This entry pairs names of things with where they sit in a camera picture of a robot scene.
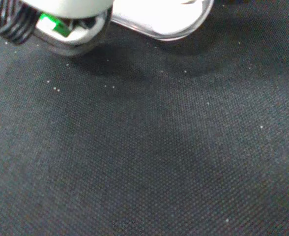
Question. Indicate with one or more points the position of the black cloth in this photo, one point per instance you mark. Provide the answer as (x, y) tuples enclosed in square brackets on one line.
[(144, 147)]

